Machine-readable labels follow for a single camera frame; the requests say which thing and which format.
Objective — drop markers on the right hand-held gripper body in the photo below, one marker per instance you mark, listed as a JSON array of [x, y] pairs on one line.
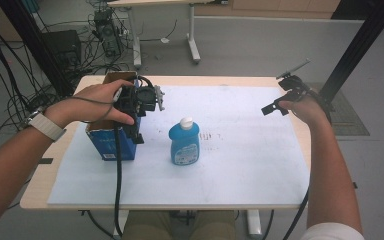
[[295, 87]]

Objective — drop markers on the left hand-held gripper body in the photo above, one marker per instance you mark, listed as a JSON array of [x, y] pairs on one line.
[[141, 96]]

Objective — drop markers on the blue cardboard box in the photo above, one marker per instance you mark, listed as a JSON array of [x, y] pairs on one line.
[[105, 141]]

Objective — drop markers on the blue detergent bottle white cap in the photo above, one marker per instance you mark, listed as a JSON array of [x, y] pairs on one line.
[[184, 143]]

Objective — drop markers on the person's right hand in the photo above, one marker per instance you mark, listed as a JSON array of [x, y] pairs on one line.
[[308, 108]]

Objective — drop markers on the person's left hand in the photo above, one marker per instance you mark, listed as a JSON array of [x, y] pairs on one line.
[[86, 103]]

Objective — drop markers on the white table mat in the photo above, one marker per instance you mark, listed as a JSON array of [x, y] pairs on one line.
[[240, 166]]

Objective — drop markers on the white desk with metal legs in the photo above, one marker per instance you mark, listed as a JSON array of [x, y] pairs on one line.
[[193, 43]]

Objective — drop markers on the wooden cabinet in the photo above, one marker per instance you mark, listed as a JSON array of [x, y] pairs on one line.
[[280, 8]]

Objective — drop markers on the white table leg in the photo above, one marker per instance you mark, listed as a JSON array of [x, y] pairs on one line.
[[254, 224], [122, 221]]

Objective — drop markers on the black equipment box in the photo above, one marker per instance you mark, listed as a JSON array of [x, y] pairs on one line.
[[63, 46]]

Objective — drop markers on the black tape strip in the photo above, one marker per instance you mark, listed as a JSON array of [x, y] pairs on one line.
[[46, 161]]

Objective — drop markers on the person's legs in khaki trousers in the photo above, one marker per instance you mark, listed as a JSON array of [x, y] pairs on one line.
[[180, 226]]

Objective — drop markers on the light wooden table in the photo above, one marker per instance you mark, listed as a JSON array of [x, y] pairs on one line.
[[40, 186]]

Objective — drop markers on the white sleeve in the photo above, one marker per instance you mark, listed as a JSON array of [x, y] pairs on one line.
[[333, 232]]

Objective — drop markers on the black metal stand post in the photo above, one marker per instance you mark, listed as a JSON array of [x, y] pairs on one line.
[[36, 43], [356, 50]]

